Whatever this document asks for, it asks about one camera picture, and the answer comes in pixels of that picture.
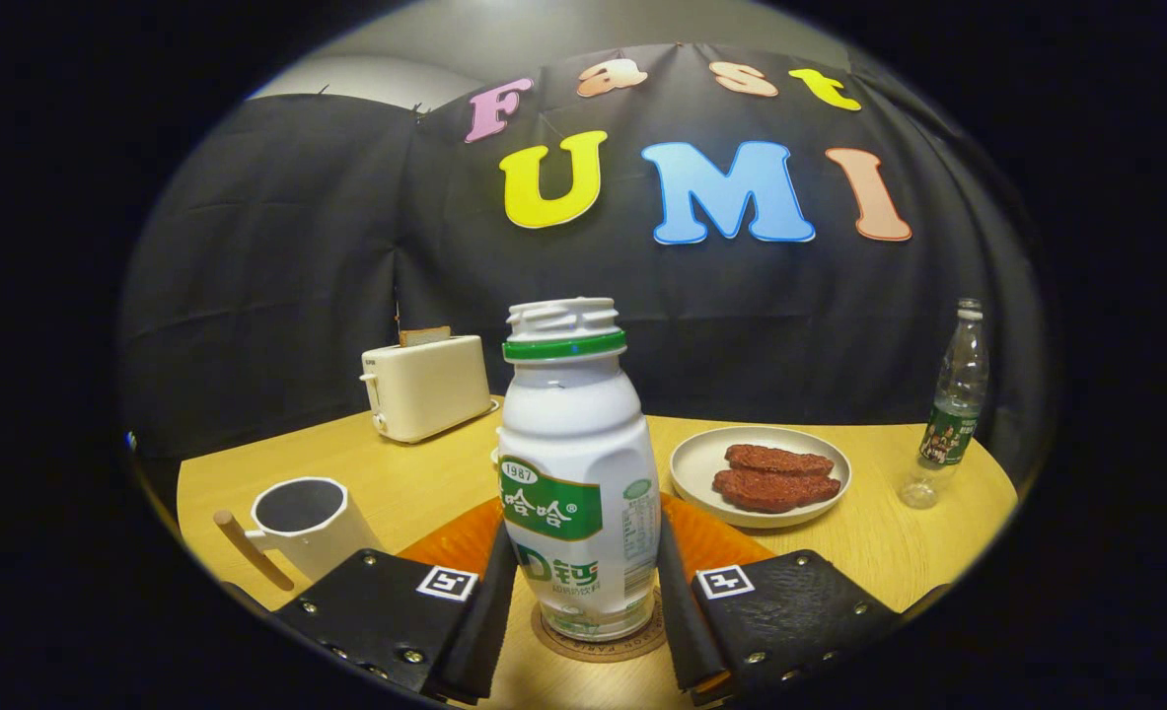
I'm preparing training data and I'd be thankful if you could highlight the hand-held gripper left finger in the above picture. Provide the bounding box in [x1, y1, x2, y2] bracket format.
[272, 496, 520, 706]

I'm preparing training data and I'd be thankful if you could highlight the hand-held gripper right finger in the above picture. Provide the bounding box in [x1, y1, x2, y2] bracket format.
[655, 493, 902, 703]

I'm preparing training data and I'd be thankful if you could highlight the white cup wooden handle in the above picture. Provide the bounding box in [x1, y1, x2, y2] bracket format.
[213, 477, 385, 593]

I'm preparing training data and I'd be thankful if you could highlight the round brown coaster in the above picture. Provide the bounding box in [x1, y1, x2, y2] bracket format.
[531, 590, 667, 664]

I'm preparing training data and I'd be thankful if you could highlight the white juice bottle green label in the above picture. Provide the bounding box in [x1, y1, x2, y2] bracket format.
[497, 297, 663, 643]

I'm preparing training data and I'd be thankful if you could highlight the clear plastic water bottle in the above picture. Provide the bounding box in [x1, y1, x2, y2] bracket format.
[899, 299, 991, 511]

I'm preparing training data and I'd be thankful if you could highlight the red meat slice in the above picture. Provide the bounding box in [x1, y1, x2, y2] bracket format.
[712, 467, 842, 514]
[724, 444, 836, 477]

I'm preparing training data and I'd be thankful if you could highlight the wooden table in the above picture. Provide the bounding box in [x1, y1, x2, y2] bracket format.
[177, 396, 1020, 710]

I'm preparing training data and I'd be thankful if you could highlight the round white plate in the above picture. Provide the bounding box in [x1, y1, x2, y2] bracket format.
[669, 425, 852, 531]

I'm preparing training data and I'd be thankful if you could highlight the cream toaster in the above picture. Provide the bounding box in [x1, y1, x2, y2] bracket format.
[360, 334, 495, 445]

